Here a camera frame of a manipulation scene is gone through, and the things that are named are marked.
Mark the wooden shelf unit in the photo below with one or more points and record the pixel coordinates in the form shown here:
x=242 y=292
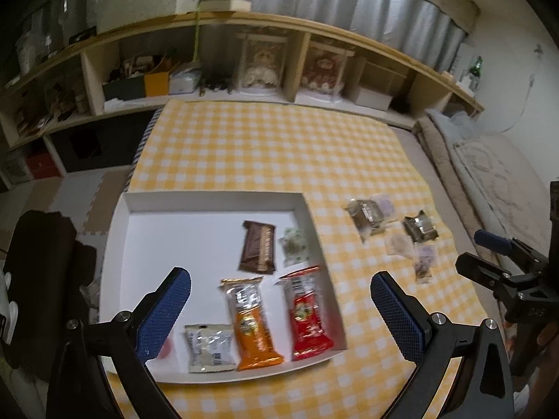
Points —
x=86 y=105

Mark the silver foil snack packet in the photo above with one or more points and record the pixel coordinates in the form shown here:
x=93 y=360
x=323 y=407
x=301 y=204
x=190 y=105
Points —
x=210 y=347

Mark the white cardboard tray box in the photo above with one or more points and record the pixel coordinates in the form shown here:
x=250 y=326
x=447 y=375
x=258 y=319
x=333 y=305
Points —
x=203 y=232

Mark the green glass bottle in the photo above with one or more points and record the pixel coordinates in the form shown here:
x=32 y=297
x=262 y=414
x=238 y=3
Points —
x=474 y=74

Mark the green white snack packet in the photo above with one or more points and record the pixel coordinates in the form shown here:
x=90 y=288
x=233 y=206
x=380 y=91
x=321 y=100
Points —
x=294 y=246

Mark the clear purple disc packet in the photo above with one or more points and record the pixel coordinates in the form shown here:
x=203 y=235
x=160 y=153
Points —
x=387 y=207

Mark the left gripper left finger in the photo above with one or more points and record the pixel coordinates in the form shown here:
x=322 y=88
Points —
x=158 y=311

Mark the brown chocolate bar packet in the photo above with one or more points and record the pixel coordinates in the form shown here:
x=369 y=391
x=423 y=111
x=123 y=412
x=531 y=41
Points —
x=258 y=251

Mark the yellow checkered cloth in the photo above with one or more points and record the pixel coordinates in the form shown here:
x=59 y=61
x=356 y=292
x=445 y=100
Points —
x=330 y=158

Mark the small white box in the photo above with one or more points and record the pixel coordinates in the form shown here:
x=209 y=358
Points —
x=370 y=98

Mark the dark brown chair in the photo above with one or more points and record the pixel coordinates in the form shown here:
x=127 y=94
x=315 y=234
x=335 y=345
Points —
x=48 y=266

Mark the cream dressed doll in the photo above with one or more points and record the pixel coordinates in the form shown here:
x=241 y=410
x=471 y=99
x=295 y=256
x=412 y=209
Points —
x=261 y=63

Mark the orange box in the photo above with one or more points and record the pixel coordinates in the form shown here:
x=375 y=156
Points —
x=156 y=84

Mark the clear purple cookie packet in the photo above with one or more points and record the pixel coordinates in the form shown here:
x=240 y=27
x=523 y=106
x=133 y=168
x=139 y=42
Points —
x=424 y=261

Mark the pink disc snack packet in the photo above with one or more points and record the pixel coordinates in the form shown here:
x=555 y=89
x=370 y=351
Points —
x=168 y=351

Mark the orange snack bar packet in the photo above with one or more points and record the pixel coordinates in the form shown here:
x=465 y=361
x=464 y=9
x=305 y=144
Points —
x=252 y=333

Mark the person's right hand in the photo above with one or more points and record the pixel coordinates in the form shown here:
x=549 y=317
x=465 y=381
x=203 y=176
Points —
x=530 y=399

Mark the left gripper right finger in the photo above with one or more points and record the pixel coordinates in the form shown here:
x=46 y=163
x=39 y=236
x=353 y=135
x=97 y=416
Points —
x=403 y=315

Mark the dark foil snack packet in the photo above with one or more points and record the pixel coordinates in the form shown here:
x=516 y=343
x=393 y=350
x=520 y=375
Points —
x=368 y=218

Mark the red storage box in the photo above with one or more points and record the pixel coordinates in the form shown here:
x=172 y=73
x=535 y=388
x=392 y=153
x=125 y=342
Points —
x=42 y=166

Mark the red dressed doll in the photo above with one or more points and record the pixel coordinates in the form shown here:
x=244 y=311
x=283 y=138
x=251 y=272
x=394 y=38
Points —
x=323 y=74

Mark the red snack bar packet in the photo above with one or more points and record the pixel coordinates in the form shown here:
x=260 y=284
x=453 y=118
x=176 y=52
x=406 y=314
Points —
x=303 y=299

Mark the folded beige grey blankets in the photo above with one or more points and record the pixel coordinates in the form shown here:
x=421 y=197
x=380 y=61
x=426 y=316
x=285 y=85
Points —
x=490 y=183

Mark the dark foil square packet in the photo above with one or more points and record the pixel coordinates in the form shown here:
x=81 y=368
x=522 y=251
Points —
x=420 y=227

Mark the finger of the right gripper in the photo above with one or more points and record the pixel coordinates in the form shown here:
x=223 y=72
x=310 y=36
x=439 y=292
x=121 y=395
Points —
x=502 y=242
x=489 y=274

